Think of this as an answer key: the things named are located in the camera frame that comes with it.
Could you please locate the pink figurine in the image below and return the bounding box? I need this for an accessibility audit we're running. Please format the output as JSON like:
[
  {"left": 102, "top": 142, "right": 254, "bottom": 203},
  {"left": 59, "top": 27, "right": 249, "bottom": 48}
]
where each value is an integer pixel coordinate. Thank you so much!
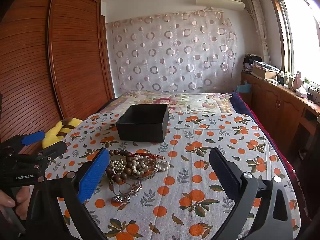
[{"left": 293, "top": 70, "right": 303, "bottom": 90}]

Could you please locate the pile of dark items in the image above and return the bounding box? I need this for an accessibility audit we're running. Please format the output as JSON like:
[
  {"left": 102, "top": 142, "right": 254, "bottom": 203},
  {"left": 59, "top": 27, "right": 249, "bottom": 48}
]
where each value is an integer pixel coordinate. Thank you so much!
[{"left": 243, "top": 53, "right": 262, "bottom": 72}]

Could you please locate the white tissue box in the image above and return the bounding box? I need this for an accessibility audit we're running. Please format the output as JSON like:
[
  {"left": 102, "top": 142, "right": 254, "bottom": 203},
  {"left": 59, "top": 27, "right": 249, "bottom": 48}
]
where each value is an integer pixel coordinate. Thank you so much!
[{"left": 295, "top": 86, "right": 309, "bottom": 98}]

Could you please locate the brown wooden wardrobe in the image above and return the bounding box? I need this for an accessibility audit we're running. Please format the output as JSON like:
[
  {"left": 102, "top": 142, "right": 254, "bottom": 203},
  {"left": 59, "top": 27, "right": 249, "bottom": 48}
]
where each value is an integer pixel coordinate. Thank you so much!
[{"left": 0, "top": 0, "right": 116, "bottom": 155}]

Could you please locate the wooden side cabinet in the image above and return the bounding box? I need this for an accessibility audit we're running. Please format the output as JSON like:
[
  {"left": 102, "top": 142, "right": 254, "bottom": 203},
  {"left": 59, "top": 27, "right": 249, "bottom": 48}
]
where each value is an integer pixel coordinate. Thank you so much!
[{"left": 240, "top": 71, "right": 320, "bottom": 220}]

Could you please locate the white pearl necklace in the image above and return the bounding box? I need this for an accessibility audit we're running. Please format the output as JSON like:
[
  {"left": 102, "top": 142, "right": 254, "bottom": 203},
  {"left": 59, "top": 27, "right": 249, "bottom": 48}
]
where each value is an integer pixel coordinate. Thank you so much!
[{"left": 110, "top": 154, "right": 171, "bottom": 176}]

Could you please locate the brown wooden bead bracelet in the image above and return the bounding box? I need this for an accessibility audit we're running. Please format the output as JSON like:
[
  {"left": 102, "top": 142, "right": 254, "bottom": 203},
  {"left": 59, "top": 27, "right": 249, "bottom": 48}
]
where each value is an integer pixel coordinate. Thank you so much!
[{"left": 105, "top": 149, "right": 140, "bottom": 184}]

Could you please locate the circle pattern sheer curtain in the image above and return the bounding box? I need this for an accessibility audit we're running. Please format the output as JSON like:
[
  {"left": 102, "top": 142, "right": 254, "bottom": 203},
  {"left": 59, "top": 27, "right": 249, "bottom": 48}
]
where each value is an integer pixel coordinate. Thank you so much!
[{"left": 106, "top": 10, "right": 238, "bottom": 95}]

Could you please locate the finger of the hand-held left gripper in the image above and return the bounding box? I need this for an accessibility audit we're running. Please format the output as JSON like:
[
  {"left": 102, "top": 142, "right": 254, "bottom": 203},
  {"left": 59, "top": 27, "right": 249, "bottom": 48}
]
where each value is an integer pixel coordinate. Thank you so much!
[
  {"left": 2, "top": 131, "right": 46, "bottom": 155},
  {"left": 15, "top": 142, "right": 68, "bottom": 170}
]

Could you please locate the silver bangle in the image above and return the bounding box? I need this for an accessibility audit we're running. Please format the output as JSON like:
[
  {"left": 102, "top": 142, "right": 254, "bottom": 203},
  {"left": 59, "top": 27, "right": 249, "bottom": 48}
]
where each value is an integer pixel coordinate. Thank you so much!
[{"left": 132, "top": 160, "right": 161, "bottom": 180}]

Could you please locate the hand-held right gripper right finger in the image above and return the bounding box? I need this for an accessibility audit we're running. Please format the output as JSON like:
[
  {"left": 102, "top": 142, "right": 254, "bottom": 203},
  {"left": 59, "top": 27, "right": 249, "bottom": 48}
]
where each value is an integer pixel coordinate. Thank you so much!
[{"left": 209, "top": 147, "right": 293, "bottom": 240}]

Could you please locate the window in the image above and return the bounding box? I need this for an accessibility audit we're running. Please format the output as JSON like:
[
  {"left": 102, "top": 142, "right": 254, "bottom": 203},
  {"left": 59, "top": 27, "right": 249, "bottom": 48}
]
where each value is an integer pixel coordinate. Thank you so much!
[{"left": 266, "top": 0, "right": 320, "bottom": 87}]

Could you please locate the orange fruit print cloth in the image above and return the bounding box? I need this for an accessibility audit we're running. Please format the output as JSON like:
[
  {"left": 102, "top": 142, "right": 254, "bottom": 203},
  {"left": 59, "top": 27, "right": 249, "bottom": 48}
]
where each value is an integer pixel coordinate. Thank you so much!
[{"left": 45, "top": 112, "right": 300, "bottom": 240}]

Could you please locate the yellow plush toy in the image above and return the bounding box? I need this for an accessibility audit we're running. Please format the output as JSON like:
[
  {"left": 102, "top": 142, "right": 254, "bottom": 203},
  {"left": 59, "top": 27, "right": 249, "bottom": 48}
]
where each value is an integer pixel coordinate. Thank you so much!
[{"left": 42, "top": 117, "right": 83, "bottom": 149}]

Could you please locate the silver ornament chain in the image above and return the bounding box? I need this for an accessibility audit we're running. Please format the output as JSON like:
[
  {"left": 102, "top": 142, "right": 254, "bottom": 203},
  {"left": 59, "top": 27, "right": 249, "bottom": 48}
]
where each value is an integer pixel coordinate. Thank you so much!
[{"left": 112, "top": 181, "right": 143, "bottom": 202}]

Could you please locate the black square box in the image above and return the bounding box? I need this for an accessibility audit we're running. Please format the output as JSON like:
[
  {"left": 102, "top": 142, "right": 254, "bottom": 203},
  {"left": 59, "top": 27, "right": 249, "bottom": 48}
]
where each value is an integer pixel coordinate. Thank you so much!
[{"left": 115, "top": 103, "right": 170, "bottom": 143}]

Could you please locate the cardboard box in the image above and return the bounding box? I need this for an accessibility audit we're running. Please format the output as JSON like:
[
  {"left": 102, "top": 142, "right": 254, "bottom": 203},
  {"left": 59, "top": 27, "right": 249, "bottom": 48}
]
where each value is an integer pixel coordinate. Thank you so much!
[{"left": 251, "top": 66, "right": 278, "bottom": 81}]

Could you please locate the red string bracelet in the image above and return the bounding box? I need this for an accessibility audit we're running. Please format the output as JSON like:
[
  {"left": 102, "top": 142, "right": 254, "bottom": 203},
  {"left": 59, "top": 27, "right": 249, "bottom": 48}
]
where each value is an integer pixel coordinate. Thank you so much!
[{"left": 129, "top": 152, "right": 166, "bottom": 161}]

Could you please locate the patterned window curtain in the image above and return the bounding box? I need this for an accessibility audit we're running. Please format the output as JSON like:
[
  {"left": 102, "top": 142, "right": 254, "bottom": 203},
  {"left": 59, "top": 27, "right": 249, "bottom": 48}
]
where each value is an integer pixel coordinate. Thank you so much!
[{"left": 244, "top": 0, "right": 271, "bottom": 63}]

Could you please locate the person's left hand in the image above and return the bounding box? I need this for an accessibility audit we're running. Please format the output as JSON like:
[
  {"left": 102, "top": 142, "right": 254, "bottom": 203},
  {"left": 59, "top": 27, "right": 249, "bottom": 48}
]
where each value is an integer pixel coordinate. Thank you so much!
[{"left": 0, "top": 187, "right": 32, "bottom": 222}]

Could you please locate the teal cloth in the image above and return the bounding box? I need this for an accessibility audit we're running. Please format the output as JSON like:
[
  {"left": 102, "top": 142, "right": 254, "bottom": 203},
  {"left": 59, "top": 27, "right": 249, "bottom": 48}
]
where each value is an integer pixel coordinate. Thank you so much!
[{"left": 236, "top": 80, "right": 252, "bottom": 93}]

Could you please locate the dark blue blanket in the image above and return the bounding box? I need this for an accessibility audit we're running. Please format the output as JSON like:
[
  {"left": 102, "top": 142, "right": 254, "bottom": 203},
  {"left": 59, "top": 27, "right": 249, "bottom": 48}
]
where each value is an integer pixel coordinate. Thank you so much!
[{"left": 229, "top": 92, "right": 297, "bottom": 173}]

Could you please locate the floral blanket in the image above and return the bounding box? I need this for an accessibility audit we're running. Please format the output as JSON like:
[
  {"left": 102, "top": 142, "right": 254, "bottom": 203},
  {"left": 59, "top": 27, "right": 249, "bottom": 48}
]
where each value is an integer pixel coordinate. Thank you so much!
[{"left": 114, "top": 91, "right": 235, "bottom": 116}]

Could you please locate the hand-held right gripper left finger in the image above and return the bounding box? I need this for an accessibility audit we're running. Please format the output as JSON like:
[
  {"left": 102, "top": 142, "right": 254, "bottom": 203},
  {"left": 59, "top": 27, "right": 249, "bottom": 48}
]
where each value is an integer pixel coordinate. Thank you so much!
[{"left": 25, "top": 147, "right": 111, "bottom": 240}]

